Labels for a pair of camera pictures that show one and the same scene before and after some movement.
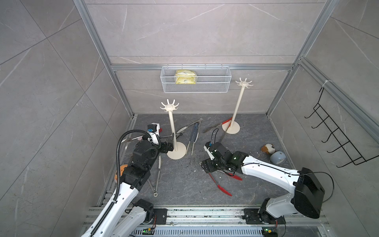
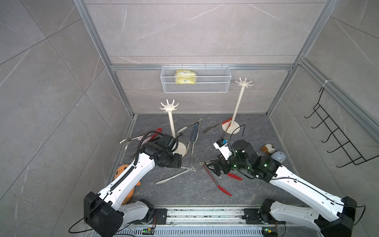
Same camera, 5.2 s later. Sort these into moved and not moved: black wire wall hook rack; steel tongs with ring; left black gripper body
Moved: left black gripper body
Not moved: black wire wall hook rack; steel tongs with ring
